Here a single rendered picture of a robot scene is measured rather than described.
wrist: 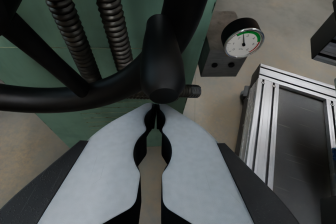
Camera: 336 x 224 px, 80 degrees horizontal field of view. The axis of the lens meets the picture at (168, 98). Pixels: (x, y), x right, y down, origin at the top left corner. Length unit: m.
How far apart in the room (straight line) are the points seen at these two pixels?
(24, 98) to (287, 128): 0.83
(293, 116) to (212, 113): 0.35
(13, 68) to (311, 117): 0.98
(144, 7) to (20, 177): 0.85
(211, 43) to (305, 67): 1.16
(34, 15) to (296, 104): 0.91
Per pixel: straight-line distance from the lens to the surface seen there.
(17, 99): 0.25
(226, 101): 1.11
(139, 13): 0.37
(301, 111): 0.97
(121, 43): 0.24
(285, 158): 0.84
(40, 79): 0.54
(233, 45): 0.35
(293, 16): 1.90
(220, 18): 0.46
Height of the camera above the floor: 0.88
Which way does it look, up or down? 57 degrees down
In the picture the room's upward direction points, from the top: 8 degrees clockwise
